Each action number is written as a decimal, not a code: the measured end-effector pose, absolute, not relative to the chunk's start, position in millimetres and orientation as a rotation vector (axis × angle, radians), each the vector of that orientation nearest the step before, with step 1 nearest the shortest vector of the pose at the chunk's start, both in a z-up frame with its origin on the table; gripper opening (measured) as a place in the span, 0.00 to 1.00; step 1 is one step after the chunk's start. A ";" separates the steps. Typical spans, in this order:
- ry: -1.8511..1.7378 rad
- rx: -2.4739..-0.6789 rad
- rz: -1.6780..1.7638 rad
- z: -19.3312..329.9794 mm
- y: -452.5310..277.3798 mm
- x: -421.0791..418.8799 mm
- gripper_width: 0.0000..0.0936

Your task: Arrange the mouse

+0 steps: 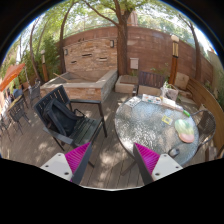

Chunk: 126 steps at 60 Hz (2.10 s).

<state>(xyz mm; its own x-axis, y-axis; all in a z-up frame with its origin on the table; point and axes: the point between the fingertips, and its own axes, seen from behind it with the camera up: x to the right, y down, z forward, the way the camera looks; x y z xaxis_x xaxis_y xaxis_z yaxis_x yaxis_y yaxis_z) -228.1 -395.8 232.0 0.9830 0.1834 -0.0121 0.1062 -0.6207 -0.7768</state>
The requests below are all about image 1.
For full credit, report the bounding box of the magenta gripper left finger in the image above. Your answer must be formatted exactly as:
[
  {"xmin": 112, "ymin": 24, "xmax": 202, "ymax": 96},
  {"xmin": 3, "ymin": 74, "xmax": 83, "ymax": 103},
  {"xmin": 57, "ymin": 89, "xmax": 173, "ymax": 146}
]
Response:
[{"xmin": 41, "ymin": 142, "xmax": 92, "ymax": 185}]

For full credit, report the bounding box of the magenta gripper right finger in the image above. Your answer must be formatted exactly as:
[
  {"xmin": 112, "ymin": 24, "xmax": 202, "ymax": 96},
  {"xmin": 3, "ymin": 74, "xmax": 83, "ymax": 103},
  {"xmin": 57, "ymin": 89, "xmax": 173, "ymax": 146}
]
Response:
[{"xmin": 133, "ymin": 143, "xmax": 182, "ymax": 185}]

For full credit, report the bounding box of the dark computer mouse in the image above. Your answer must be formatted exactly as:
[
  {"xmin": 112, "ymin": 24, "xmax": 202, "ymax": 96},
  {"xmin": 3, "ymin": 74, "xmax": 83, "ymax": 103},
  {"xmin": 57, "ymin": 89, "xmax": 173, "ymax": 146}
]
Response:
[{"xmin": 168, "ymin": 148, "xmax": 180, "ymax": 158}]

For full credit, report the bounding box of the round glass patio table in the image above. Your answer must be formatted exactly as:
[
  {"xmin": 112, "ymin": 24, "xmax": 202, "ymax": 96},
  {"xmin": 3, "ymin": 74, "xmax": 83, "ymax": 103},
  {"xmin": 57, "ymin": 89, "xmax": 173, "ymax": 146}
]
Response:
[{"xmin": 115, "ymin": 98, "xmax": 199, "ymax": 166}]

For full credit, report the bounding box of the yellow square card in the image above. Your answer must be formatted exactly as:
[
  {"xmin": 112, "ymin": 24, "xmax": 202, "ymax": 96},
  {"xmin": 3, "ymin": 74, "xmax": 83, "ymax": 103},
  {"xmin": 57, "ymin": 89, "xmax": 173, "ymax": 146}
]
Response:
[{"xmin": 162, "ymin": 115, "xmax": 173, "ymax": 125}]

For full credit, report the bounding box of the black backpack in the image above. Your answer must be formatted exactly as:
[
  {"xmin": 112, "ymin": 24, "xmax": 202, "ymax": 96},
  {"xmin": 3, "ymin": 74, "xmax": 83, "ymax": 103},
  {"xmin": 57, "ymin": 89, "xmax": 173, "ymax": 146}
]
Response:
[{"xmin": 43, "ymin": 99, "xmax": 84, "ymax": 137}]

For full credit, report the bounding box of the green marker pen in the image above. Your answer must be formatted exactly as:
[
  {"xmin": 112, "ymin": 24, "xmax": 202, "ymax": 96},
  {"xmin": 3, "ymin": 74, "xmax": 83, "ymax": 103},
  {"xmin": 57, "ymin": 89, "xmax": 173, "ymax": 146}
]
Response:
[{"xmin": 183, "ymin": 110, "xmax": 191, "ymax": 117}]

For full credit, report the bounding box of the white long box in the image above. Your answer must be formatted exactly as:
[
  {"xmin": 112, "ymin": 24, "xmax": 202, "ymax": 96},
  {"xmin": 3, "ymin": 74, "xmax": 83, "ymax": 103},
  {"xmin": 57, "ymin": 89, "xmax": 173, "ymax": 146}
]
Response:
[{"xmin": 161, "ymin": 98, "xmax": 183, "ymax": 111}]

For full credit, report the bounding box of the grey paper sheet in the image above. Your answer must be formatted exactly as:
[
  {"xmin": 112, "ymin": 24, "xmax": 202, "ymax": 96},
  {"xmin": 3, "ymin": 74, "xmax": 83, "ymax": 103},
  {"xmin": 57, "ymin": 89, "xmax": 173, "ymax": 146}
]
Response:
[{"xmin": 126, "ymin": 97, "xmax": 141, "ymax": 108}]

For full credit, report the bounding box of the colourful open booklet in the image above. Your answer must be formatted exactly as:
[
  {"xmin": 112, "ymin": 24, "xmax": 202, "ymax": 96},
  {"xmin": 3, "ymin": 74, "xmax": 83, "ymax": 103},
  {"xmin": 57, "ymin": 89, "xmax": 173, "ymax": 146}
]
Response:
[{"xmin": 142, "ymin": 94, "xmax": 162, "ymax": 104}]

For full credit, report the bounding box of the black chair at left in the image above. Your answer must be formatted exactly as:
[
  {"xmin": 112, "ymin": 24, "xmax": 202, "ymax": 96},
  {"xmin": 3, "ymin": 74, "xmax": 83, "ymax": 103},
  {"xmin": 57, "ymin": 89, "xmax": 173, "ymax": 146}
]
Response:
[{"xmin": 9, "ymin": 100, "xmax": 29, "ymax": 131}]

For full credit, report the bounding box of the clear plastic bag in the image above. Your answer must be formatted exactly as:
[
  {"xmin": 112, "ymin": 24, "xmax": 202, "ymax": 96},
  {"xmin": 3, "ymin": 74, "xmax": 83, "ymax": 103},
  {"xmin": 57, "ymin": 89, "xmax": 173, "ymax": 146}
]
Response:
[{"xmin": 161, "ymin": 82, "xmax": 178, "ymax": 101}]

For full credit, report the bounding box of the dark wooden chair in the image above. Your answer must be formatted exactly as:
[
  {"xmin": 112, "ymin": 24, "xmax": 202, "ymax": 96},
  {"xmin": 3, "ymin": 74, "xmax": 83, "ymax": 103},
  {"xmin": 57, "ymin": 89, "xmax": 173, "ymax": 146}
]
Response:
[{"xmin": 132, "ymin": 71, "xmax": 165, "ymax": 96}]

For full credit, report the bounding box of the black background patio chair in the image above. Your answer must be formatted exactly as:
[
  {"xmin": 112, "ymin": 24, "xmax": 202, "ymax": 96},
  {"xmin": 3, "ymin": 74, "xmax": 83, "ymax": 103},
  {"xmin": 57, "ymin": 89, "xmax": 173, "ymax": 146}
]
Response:
[{"xmin": 28, "ymin": 79, "xmax": 41, "ymax": 106}]

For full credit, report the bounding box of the curved wooden bench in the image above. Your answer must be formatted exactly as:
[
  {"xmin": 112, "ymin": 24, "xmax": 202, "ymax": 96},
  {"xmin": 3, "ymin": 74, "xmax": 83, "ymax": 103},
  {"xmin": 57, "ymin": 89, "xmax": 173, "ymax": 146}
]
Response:
[{"xmin": 187, "ymin": 78, "xmax": 224, "ymax": 150}]

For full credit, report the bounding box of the orange patio umbrella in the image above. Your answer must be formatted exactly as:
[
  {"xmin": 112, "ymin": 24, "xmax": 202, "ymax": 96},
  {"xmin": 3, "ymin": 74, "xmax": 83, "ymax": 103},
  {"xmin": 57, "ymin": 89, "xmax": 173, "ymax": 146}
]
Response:
[{"xmin": 0, "ymin": 63, "xmax": 25, "ymax": 91}]

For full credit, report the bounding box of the large tree trunk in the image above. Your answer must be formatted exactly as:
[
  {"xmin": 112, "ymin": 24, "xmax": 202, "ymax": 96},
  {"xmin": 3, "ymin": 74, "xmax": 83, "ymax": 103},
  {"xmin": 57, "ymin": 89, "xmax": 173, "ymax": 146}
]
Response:
[{"xmin": 81, "ymin": 0, "xmax": 148, "ymax": 77}]

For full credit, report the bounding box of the small left lamp post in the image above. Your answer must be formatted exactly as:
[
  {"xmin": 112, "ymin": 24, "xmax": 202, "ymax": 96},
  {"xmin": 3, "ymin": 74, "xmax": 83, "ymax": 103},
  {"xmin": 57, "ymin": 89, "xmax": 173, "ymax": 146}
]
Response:
[{"xmin": 41, "ymin": 50, "xmax": 48, "ymax": 82}]

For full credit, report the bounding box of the wooden lamp post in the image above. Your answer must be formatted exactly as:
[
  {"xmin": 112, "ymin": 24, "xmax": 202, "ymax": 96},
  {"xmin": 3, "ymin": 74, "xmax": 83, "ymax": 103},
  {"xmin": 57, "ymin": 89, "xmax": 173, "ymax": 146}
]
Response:
[{"xmin": 169, "ymin": 34, "xmax": 179, "ymax": 85}]

